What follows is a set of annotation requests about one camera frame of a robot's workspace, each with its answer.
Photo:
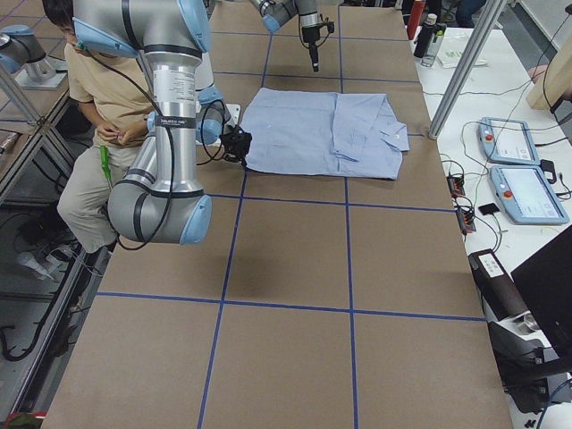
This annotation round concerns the black monitor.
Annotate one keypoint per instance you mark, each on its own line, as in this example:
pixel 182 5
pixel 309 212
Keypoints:
pixel 544 283

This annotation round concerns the red bottle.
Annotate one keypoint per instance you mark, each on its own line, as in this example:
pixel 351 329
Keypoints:
pixel 416 12

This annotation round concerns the light blue striped shirt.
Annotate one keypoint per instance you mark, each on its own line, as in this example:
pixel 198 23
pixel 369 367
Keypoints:
pixel 324 133

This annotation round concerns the white green printed paper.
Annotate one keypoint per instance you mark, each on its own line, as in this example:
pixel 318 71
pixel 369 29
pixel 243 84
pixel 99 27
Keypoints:
pixel 449 56

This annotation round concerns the upper blue teach pendant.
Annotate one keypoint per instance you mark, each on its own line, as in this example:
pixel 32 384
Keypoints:
pixel 505 141

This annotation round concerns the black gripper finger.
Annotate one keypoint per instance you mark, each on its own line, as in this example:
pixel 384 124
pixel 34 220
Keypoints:
pixel 314 56

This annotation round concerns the brown paper roll box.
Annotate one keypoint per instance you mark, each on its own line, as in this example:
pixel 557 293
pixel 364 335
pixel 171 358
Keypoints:
pixel 499 296

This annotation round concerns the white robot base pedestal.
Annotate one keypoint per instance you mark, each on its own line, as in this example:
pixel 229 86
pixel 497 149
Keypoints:
pixel 214 118

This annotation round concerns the black power strip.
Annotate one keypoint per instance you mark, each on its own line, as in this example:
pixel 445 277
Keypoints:
pixel 464 208

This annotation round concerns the seated person beige shirt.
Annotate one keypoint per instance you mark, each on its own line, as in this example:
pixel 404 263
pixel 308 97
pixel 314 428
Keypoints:
pixel 109 93

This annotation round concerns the green handled tool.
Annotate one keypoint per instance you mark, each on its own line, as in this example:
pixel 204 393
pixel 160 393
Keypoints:
pixel 111 174

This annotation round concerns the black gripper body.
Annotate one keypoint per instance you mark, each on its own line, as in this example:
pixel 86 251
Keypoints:
pixel 237 144
pixel 309 36

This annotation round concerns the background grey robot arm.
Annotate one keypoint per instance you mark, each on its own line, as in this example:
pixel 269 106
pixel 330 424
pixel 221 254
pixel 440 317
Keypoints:
pixel 27 61

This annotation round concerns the lower blue teach pendant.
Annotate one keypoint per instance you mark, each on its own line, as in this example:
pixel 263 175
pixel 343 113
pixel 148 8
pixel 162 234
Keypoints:
pixel 526 196

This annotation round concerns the black water bottle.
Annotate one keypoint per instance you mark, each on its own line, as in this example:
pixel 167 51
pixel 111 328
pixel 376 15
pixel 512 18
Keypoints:
pixel 424 36

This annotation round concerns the blue teach pendant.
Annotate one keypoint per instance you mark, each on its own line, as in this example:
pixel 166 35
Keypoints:
pixel 505 141
pixel 526 196

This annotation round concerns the grey aluminium frame post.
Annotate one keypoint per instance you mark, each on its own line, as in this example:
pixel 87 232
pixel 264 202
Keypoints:
pixel 489 16

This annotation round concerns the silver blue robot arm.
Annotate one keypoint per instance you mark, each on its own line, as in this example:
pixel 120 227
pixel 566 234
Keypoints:
pixel 275 14
pixel 160 198

